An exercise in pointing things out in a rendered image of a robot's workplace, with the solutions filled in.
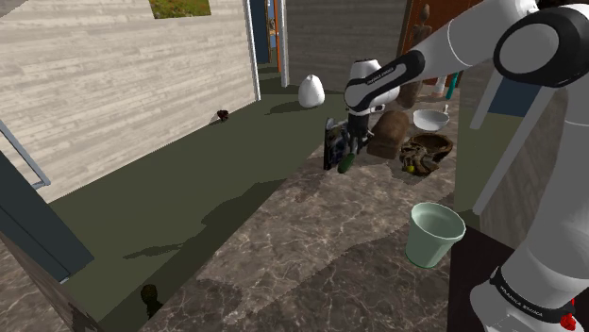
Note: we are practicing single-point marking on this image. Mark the pale green cup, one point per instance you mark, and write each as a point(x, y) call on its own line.
point(432, 237)

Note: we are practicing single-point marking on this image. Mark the small dark brown object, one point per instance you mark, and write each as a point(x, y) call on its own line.
point(223, 115)

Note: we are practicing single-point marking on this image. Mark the brown wooden figure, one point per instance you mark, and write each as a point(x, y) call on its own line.
point(419, 27)

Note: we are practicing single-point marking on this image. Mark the brown bread loaf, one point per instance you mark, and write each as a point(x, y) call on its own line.
point(389, 134)

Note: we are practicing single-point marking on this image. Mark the dark blue door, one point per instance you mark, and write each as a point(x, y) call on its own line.
point(37, 225)

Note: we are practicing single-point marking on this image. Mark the dark brown bowl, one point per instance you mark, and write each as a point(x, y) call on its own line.
point(435, 143)

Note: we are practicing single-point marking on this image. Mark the white bowl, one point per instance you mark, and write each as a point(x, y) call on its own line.
point(430, 119)

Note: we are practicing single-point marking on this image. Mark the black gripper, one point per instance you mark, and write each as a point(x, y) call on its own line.
point(357, 127)

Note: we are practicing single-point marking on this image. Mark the white bottle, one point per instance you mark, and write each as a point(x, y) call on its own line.
point(439, 87)

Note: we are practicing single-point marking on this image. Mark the teal stick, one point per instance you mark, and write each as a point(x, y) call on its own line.
point(452, 86)

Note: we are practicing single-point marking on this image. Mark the green wall picture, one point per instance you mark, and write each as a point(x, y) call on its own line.
point(180, 7)

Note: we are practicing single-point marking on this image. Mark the white egg-shaped vase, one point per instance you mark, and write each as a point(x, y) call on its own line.
point(311, 91)

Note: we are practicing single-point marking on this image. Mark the dark robot stand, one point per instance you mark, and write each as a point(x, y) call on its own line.
point(469, 276)

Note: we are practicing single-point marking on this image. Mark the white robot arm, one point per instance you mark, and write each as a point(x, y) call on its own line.
point(547, 151)

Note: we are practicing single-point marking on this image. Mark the brown jar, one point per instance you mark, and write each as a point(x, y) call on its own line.
point(408, 94)

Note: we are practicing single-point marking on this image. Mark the dark round figure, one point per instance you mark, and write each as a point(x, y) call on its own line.
point(150, 298)

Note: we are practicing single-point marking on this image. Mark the green cucumber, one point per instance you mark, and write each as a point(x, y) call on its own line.
point(346, 163)

